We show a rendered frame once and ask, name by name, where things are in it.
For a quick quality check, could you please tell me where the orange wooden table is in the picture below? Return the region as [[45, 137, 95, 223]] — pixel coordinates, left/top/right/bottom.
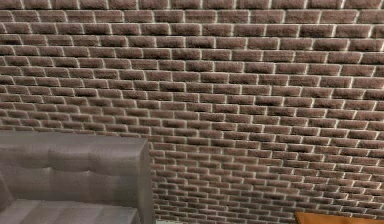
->
[[294, 211, 384, 224]]

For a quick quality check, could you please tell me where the grey tufted sofa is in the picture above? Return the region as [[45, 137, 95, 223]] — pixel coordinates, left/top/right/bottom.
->
[[0, 130, 155, 224]]

